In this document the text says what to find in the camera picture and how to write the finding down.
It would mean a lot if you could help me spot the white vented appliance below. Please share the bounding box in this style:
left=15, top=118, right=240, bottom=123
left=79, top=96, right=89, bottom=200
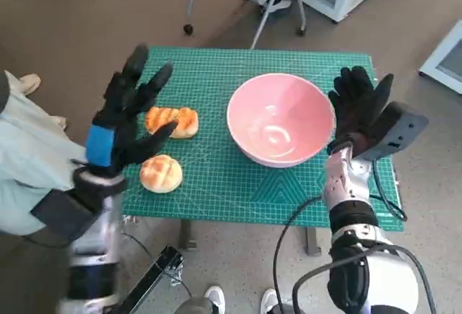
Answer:
left=418, top=19, right=462, bottom=95

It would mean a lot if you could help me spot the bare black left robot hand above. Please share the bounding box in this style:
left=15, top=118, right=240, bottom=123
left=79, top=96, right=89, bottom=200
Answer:
left=85, top=43, right=180, bottom=170

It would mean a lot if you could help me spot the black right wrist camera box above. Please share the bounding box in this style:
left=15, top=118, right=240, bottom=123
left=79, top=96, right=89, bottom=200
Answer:
left=355, top=101, right=430, bottom=162

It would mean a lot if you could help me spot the thin black floor cable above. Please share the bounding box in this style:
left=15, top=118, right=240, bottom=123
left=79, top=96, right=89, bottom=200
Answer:
left=121, top=232, right=194, bottom=299

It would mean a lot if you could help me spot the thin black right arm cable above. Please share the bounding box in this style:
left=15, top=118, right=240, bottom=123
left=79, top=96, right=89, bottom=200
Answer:
left=273, top=196, right=331, bottom=314

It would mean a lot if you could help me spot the round toy bread bun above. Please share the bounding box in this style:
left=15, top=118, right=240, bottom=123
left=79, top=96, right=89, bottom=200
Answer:
left=139, top=154, right=184, bottom=194

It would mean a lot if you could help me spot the person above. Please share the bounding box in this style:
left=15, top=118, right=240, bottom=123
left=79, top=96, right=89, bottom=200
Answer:
left=0, top=70, right=91, bottom=237

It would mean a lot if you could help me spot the white metal pole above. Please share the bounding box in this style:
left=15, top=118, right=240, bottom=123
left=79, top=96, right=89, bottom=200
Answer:
left=250, top=0, right=289, bottom=51

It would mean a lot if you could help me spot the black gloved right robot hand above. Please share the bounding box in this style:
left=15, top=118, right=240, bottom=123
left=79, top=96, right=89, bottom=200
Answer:
left=327, top=65, right=394, bottom=142

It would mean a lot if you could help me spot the long striped toy bread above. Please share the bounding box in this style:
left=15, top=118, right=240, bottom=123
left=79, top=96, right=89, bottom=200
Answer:
left=144, top=106, right=200, bottom=139

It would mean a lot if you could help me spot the pink bowl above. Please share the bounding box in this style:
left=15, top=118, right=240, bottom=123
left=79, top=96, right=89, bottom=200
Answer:
left=226, top=73, right=336, bottom=169

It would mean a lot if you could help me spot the black metal bar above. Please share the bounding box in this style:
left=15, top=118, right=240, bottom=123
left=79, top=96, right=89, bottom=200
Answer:
left=115, top=245, right=187, bottom=314

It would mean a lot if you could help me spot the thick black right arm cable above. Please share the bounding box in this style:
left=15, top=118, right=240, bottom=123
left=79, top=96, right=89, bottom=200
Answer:
left=292, top=243, right=440, bottom=314

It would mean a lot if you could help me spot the white shoe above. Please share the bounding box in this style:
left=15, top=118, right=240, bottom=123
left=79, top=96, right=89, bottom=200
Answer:
left=204, top=284, right=227, bottom=313
left=260, top=288, right=282, bottom=311

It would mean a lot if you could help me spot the metal table leg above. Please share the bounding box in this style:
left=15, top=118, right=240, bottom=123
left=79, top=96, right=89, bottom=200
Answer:
left=305, top=227, right=323, bottom=256
left=179, top=219, right=198, bottom=250

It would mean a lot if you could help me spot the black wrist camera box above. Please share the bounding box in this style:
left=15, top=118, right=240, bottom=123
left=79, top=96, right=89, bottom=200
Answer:
left=355, top=101, right=430, bottom=162
left=30, top=189, right=105, bottom=248

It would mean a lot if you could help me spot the green cutting mat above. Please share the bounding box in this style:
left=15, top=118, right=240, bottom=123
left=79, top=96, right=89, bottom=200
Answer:
left=121, top=45, right=404, bottom=232

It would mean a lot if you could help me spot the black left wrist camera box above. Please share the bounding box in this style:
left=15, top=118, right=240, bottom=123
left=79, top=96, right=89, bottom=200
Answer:
left=30, top=189, right=105, bottom=248

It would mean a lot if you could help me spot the black right camera cable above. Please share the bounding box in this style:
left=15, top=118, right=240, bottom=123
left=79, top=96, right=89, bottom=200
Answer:
left=367, top=158, right=409, bottom=223

